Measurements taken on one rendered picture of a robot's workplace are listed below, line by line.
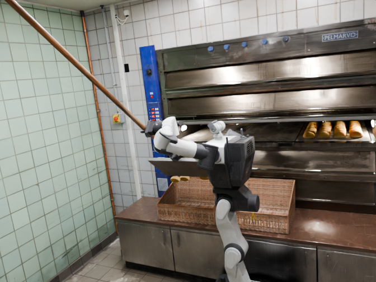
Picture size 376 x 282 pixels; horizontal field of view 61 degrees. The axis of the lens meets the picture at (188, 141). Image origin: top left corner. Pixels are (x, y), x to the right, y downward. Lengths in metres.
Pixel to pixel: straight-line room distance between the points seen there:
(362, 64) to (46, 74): 2.67
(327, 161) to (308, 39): 1.00
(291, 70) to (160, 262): 2.06
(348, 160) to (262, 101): 0.84
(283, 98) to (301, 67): 0.28
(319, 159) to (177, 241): 1.42
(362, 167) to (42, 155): 2.74
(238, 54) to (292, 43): 0.45
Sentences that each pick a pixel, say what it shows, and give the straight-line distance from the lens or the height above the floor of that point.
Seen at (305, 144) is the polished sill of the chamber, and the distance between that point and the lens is 2.85.
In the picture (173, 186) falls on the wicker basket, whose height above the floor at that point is 0.77.
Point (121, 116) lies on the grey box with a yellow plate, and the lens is 3.44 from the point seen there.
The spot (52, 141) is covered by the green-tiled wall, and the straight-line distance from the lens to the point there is 3.25.
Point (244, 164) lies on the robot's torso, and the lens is 1.95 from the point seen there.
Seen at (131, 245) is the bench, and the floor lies 0.29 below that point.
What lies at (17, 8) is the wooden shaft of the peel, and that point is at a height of 2.17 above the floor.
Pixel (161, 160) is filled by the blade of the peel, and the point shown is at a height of 1.16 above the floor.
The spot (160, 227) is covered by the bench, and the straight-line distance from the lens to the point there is 2.96.
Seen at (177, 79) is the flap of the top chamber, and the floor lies 1.81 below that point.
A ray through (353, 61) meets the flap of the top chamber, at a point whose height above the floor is 1.81.
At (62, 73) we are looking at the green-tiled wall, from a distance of 3.40.
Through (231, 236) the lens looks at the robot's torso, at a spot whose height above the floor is 0.75.
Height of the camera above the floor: 1.83
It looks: 12 degrees down
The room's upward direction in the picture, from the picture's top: 6 degrees counter-clockwise
